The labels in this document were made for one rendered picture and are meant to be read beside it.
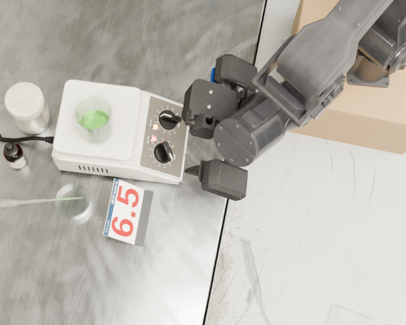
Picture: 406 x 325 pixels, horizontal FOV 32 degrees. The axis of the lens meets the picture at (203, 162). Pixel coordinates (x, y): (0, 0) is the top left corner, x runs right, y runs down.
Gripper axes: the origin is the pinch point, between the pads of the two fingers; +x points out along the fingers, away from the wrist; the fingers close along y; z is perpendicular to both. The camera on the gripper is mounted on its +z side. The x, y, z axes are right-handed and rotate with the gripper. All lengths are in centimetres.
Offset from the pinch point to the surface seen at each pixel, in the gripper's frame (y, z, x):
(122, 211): 7.3, -1.1, 20.8
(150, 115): -7.4, -0.6, 16.2
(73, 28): -24.3, 8.5, 30.3
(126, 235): 10.7, -2.5, 21.0
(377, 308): 17.0, -35.6, -0.8
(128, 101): -8.3, 3.6, 16.2
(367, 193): -1.2, -33.6, 0.4
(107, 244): 12.1, -1.1, 23.9
